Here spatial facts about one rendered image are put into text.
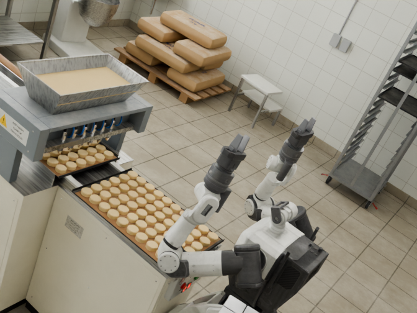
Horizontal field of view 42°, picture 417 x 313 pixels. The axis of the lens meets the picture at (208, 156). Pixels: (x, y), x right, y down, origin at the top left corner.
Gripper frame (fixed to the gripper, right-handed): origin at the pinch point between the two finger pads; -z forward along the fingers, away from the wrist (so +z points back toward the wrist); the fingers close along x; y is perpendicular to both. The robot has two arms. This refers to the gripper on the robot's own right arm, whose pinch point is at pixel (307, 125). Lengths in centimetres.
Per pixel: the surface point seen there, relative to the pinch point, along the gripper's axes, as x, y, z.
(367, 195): -286, 36, 158
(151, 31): -216, 313, 145
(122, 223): 55, 25, 64
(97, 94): 47, 73, 33
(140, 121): 13, 75, 53
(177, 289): 42, -6, 78
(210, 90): -264, 242, 178
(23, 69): 73, 92, 30
